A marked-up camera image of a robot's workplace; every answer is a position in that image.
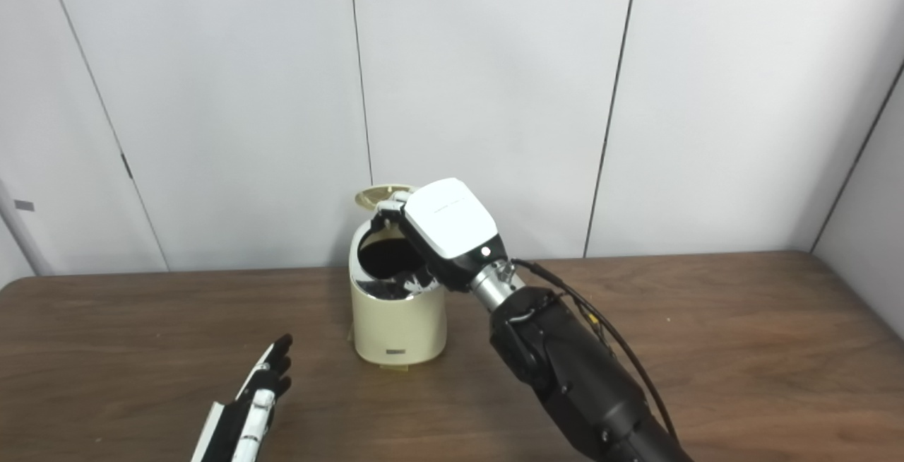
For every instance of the small grey wall label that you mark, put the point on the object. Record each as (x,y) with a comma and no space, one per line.
(24,205)

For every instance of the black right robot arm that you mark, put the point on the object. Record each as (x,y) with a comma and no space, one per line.
(579,377)

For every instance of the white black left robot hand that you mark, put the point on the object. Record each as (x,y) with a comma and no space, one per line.
(247,412)

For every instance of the cream-colored desktop trash bin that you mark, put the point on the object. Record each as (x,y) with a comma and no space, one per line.
(399,321)

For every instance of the round cream bin lid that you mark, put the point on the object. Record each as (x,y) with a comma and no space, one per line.
(371,197)

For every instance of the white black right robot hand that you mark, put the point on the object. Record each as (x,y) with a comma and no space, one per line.
(452,225)

